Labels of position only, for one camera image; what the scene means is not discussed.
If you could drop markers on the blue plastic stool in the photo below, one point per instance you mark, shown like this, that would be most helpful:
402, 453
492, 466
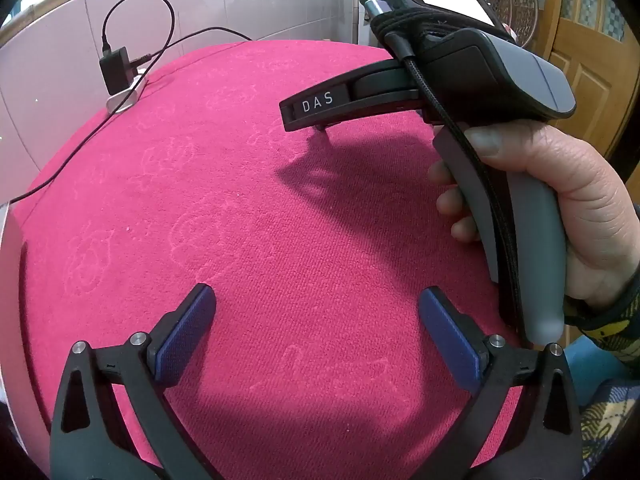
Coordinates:
595, 365

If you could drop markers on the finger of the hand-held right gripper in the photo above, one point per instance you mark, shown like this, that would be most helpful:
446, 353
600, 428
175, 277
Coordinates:
315, 105

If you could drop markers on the person's patterned clothing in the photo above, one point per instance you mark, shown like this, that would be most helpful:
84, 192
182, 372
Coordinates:
610, 435

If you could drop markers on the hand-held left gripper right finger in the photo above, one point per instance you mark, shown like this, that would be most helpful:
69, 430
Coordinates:
450, 335

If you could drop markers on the white power strip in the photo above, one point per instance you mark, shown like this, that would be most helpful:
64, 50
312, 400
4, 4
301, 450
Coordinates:
125, 100

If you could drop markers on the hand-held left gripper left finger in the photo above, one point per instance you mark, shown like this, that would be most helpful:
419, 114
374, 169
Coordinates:
185, 340

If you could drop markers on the red tablecloth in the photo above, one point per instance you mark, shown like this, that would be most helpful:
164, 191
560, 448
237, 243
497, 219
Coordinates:
250, 210

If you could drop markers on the wooden door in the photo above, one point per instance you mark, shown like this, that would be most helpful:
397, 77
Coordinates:
590, 45

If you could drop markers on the person's right forearm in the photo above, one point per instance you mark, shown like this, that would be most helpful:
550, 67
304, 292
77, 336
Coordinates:
607, 320

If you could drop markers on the black power adapter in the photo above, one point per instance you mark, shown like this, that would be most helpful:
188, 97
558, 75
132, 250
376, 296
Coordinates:
115, 72

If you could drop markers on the person's right hand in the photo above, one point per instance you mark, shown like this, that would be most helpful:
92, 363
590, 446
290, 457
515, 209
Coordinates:
590, 210

